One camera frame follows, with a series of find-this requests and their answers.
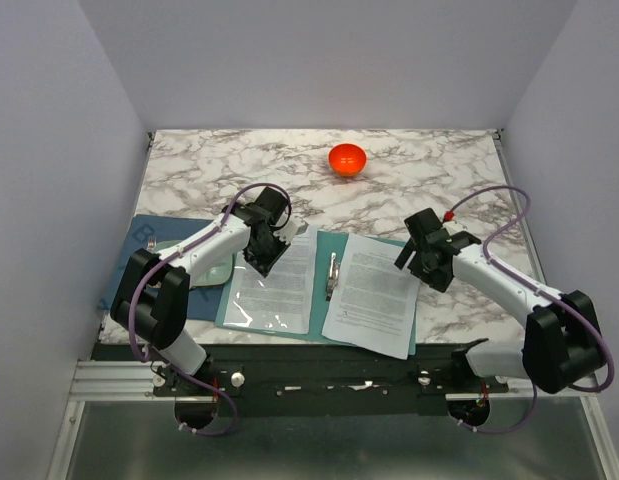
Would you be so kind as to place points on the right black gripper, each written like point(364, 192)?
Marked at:
point(437, 280)

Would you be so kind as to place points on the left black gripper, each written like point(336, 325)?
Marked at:
point(264, 267)

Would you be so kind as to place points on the single printed paper sheet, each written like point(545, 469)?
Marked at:
point(279, 303)

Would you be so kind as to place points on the printed white paper sheets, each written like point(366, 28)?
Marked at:
point(373, 305)

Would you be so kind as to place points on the teal file folder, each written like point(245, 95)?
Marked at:
point(330, 248)

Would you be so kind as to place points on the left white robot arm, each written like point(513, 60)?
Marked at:
point(151, 301)

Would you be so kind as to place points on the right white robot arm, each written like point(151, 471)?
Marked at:
point(562, 341)

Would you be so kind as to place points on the pale green divided plate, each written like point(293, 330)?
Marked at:
point(217, 275)

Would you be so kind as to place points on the orange plastic bowl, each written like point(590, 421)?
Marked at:
point(347, 159)

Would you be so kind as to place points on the blue lettered placemat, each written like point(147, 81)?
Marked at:
point(203, 303)

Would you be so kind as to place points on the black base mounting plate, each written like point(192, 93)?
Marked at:
point(263, 381)

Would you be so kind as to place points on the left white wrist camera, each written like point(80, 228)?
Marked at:
point(294, 226)

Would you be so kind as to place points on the aluminium extrusion rail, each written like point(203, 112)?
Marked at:
point(115, 428)

